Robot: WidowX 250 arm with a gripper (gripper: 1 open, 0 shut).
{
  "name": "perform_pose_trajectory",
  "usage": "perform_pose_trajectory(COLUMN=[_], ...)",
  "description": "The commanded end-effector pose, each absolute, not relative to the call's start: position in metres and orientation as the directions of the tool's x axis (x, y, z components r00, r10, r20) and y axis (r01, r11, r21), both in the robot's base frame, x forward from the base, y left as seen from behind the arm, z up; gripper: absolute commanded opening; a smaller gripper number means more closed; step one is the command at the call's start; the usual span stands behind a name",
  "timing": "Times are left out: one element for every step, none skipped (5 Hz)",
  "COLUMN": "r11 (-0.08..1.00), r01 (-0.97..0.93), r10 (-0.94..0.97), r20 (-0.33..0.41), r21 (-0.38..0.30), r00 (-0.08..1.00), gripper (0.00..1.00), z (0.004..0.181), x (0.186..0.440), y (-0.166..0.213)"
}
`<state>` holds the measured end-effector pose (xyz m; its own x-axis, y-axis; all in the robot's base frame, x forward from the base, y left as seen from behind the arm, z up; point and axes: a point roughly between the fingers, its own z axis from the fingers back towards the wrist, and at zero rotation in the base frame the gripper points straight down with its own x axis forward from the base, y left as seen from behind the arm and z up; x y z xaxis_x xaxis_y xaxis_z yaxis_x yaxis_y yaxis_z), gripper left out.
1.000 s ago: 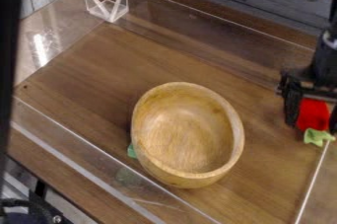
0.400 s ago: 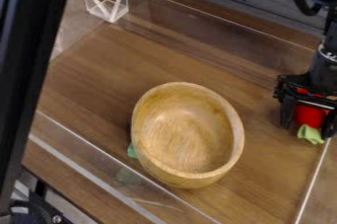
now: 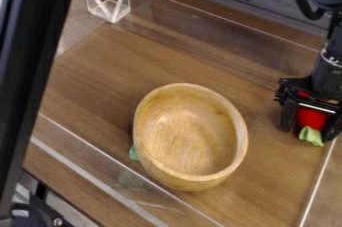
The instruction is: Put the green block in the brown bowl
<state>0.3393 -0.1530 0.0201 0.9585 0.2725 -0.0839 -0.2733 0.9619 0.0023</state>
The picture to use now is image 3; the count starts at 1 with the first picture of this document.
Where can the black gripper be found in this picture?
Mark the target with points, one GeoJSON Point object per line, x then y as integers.
{"type": "Point", "coordinates": [296, 94]}

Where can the red plush strawberry toy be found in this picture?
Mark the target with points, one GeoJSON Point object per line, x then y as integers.
{"type": "Point", "coordinates": [312, 122]}

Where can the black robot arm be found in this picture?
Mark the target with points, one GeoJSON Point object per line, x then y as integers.
{"type": "Point", "coordinates": [327, 72]}

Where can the wooden brown bowl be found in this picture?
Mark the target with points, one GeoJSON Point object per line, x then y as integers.
{"type": "Point", "coordinates": [190, 136]}

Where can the green block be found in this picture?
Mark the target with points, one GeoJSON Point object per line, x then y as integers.
{"type": "Point", "coordinates": [133, 154]}

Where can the black clamp base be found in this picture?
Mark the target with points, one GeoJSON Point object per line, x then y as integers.
{"type": "Point", "coordinates": [31, 212]}

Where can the clear acrylic tray wall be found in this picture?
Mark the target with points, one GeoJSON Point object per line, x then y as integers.
{"type": "Point", "coordinates": [111, 63]}

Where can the clear acrylic corner bracket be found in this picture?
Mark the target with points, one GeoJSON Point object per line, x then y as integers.
{"type": "Point", "coordinates": [110, 10]}

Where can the black frame post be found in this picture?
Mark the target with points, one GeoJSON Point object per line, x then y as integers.
{"type": "Point", "coordinates": [31, 26]}

